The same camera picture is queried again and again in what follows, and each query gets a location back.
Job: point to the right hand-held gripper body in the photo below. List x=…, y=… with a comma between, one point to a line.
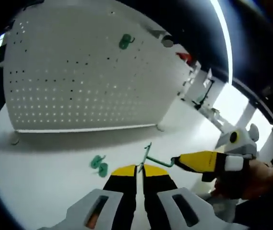
x=244, y=143

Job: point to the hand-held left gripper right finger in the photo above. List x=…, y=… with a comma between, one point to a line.
x=160, y=191

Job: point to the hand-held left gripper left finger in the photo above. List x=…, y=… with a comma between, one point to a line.
x=122, y=191

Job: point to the white perforated mounting plate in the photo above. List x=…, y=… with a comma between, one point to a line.
x=78, y=72

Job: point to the person's right hand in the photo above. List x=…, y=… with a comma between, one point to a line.
x=258, y=177

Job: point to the red object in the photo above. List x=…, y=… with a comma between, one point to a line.
x=184, y=56

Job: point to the ceiling light strip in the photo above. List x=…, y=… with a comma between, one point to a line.
x=225, y=36

